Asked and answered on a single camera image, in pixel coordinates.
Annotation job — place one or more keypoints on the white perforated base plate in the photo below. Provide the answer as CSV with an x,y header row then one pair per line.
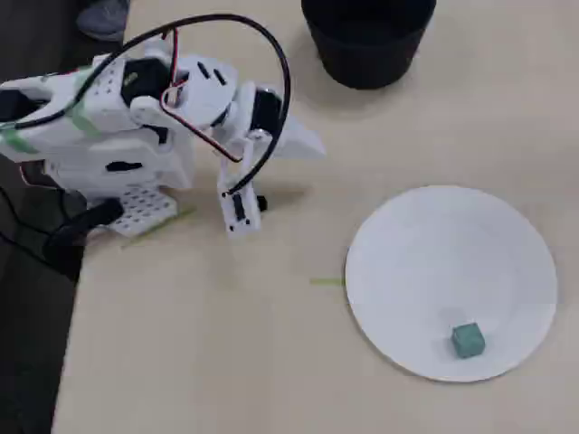
x,y
145,208

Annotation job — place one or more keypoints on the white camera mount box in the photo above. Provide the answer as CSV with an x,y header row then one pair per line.
x,y
240,217

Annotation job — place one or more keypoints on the grey shoe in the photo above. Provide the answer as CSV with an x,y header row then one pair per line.
x,y
104,18

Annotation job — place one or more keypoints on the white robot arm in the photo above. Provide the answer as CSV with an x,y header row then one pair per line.
x,y
113,149

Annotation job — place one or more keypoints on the black round bin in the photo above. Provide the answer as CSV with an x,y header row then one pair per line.
x,y
366,45

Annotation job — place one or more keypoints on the green cube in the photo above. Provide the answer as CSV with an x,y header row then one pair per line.
x,y
468,341

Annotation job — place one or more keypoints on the black table clamp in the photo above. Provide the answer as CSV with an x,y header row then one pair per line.
x,y
81,226

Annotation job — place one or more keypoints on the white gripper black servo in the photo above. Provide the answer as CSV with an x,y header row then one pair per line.
x,y
268,109

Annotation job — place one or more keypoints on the green tape band on arm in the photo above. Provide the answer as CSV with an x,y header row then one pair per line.
x,y
86,122
16,140

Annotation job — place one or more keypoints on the white paper plate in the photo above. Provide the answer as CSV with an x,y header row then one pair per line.
x,y
429,253

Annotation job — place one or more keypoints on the short green tape strip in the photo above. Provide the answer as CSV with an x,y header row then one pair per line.
x,y
328,281

